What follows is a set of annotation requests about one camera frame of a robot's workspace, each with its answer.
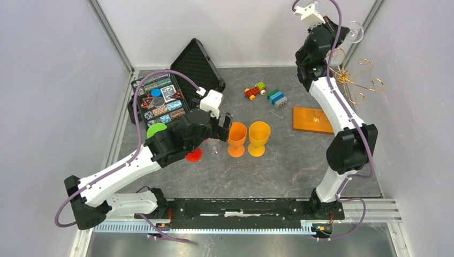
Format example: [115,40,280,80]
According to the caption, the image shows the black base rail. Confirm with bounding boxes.
[85,196,402,237]

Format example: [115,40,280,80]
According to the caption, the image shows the green plastic wine glass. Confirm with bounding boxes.
[146,123,167,138]

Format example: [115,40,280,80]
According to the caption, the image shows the gold wine glass rack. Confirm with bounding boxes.
[292,58,385,135]

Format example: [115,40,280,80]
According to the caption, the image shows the blue green brick stack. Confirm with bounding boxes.
[267,89,288,108]

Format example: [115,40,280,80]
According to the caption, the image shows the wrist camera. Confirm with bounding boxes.
[291,1,326,29]
[199,90,223,119]

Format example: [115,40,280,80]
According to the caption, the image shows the red plastic wine glass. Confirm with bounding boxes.
[186,147,202,162]

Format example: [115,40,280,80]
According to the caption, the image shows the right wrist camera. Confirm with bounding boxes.
[291,1,326,29]

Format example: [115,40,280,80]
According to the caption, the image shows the toy brick car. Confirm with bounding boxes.
[244,82,266,101]

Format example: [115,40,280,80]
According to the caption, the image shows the clear wine glass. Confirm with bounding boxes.
[206,138,221,155]
[345,21,365,43]

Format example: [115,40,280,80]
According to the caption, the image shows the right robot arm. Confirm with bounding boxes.
[296,16,378,218]

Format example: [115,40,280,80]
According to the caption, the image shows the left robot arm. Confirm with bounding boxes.
[64,109,233,230]

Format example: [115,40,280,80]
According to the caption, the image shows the yellow plastic wine glass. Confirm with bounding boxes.
[247,121,271,157]

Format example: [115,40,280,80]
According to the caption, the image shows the black open case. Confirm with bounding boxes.
[127,38,225,128]

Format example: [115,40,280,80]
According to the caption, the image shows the orange plastic wine glass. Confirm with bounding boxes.
[228,122,247,157]

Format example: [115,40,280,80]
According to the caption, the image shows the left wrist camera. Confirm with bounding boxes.
[199,90,223,119]

